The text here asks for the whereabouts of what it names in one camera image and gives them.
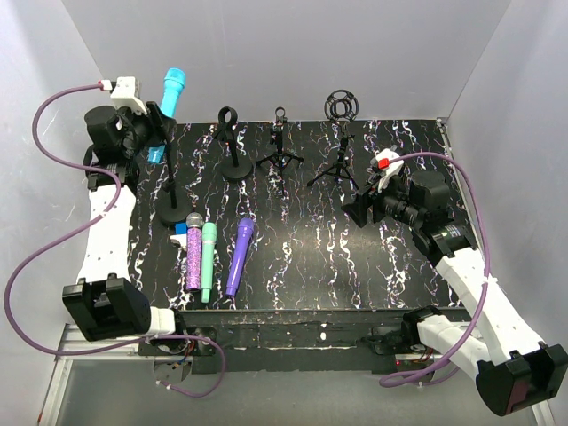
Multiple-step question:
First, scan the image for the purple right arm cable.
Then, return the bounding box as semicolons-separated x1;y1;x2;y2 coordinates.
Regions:
379;151;492;390

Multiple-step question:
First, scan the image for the blue white toy block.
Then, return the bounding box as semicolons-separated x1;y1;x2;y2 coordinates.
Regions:
170;223;187;250

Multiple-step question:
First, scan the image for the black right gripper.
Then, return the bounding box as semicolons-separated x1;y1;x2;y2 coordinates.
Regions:
340;169;423;228

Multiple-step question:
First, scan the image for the cyan toy microphone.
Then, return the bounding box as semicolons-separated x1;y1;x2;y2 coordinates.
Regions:
147;67;185;164

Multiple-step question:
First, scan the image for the aluminium rail frame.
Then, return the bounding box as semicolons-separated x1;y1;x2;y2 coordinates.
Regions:
38;348;555;425

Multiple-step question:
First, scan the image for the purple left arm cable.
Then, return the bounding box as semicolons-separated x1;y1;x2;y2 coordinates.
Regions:
3;81;227;398

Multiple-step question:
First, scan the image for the black slim tripod stand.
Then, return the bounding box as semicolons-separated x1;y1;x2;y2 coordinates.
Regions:
255;106;304;193

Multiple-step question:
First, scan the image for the black shock mount tripod stand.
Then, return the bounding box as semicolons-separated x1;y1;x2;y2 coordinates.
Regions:
306;89;361;192

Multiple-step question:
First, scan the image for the purple toy microphone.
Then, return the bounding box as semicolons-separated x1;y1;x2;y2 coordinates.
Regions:
225;217;255;297

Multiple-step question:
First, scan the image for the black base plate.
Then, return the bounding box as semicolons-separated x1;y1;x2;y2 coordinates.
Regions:
138;308;455;375

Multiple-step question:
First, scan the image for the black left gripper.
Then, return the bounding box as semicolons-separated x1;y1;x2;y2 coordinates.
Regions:
119;102;177;157

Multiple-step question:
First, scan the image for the black round base stand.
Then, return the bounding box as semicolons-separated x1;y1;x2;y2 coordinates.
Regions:
213;106;253;182
146;101;191;225

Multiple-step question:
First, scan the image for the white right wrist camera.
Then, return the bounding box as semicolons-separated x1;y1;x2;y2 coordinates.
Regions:
367;146;404;193

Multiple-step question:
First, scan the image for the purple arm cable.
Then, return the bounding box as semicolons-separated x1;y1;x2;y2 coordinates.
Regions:
3;81;227;398
379;151;492;390

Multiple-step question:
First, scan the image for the purple glitter microphone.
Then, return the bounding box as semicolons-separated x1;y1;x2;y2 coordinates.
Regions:
185;212;204;292

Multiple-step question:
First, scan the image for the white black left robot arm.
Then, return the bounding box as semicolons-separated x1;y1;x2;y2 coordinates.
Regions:
62;102;189;355

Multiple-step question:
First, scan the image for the mint green toy microphone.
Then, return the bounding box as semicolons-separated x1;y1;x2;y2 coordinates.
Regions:
201;222;217;304

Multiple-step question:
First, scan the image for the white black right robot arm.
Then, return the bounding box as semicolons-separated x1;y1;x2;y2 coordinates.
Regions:
342;170;567;416

